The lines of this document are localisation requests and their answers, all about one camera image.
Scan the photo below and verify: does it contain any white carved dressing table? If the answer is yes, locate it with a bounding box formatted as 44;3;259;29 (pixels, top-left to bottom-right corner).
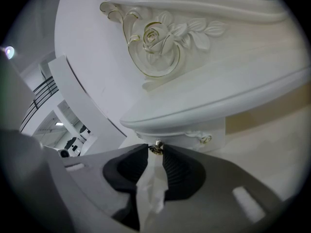
54;0;311;140

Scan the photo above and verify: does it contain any white crumpled film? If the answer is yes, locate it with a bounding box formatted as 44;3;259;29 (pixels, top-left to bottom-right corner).
135;151;169;231

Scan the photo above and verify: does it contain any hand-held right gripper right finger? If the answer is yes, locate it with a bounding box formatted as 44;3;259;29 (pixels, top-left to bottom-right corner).
143;145;284;233

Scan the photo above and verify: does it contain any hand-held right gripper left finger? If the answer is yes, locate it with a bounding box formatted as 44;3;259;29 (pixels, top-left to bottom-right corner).
63;143;150;232

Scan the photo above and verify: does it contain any metal drawer knob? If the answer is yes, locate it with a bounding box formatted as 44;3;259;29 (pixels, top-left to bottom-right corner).
148;138;165;156

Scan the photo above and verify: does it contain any round ceiling lamp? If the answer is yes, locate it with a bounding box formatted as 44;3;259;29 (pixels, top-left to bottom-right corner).
4;45;16;59

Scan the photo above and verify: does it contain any white dressing table mirror frame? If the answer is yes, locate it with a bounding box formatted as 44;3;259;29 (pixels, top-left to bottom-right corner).
90;0;289;23

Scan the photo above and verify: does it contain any black metal railing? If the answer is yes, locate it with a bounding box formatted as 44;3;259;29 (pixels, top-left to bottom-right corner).
20;76;59;132

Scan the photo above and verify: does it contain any white robot machine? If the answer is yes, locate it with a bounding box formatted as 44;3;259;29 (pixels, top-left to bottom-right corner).
57;124;92;158

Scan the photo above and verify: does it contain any white dressing table drawer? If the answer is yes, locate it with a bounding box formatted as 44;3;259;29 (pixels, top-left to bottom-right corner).
135;116;226;155

